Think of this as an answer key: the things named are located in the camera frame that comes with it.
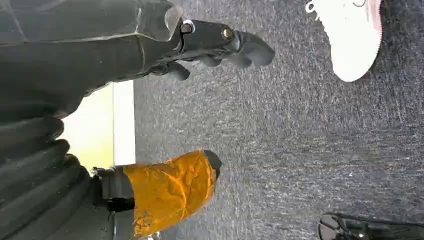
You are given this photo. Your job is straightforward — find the black robot foot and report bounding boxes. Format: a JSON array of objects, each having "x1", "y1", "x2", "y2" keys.
[{"x1": 317, "y1": 211, "x2": 424, "y2": 240}]

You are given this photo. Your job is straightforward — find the pale desk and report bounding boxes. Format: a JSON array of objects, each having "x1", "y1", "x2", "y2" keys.
[{"x1": 60, "y1": 80, "x2": 137, "y2": 177}]

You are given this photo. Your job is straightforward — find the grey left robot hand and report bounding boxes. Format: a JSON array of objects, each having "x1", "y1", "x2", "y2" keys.
[{"x1": 0, "y1": 0, "x2": 276, "y2": 240}]

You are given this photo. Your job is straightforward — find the person's white shoe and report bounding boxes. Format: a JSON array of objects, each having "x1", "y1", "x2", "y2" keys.
[{"x1": 304, "y1": 0, "x2": 384, "y2": 83}]

